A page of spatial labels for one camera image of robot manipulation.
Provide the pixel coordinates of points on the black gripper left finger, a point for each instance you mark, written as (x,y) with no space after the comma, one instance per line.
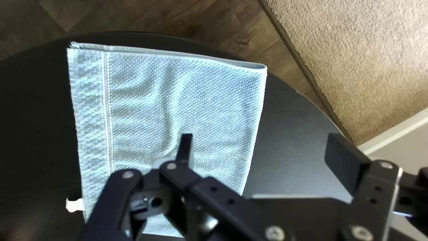
(185,149)

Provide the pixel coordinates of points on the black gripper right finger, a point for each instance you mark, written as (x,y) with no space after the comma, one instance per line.
(346,162)

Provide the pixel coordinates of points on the light blue microfiber towel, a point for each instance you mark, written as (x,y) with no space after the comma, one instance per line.
(156,98)

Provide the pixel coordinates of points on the white towel tag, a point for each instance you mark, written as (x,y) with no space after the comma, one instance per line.
(74,205)

